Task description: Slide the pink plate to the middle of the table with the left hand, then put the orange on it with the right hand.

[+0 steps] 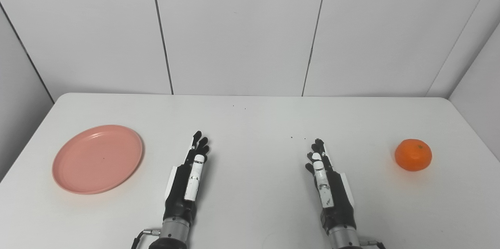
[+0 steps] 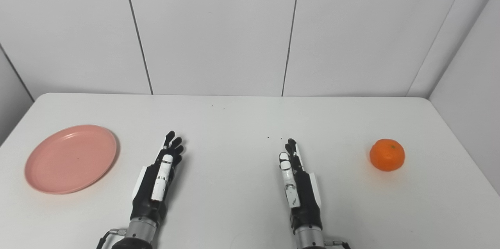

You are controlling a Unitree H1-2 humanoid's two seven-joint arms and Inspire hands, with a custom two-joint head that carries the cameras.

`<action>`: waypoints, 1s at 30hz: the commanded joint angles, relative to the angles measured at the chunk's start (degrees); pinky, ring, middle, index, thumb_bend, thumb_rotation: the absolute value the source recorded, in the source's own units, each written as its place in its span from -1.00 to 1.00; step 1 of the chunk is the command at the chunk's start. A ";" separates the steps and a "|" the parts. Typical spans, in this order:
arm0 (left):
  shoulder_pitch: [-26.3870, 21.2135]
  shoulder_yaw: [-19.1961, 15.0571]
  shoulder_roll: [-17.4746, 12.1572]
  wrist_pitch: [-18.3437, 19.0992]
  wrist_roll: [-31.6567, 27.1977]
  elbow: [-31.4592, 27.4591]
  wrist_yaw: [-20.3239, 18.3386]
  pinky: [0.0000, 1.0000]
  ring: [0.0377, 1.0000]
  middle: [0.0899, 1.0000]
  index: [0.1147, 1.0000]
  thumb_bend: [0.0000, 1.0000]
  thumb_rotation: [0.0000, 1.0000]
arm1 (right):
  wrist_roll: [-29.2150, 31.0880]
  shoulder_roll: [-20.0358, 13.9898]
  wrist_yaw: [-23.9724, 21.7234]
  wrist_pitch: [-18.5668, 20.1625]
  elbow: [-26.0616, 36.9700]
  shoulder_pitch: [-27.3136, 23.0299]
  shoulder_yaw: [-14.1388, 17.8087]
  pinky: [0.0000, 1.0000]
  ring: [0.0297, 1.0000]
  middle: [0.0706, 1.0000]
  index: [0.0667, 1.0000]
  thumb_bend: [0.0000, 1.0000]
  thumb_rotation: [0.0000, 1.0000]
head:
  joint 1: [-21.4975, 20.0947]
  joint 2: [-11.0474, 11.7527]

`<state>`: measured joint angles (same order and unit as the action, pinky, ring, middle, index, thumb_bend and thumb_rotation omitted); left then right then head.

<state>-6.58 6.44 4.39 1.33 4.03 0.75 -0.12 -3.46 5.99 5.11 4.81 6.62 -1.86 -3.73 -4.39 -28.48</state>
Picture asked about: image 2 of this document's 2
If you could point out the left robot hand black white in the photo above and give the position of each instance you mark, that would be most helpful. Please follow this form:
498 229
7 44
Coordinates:
150 198

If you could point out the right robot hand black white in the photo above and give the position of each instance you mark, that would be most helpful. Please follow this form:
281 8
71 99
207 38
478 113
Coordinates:
306 198

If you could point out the pink round plate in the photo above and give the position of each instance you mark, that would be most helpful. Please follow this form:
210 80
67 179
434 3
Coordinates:
70 159

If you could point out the orange fruit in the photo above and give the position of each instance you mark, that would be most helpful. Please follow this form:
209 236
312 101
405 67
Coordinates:
386 155

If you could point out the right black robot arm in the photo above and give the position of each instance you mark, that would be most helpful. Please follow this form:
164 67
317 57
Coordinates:
309 239

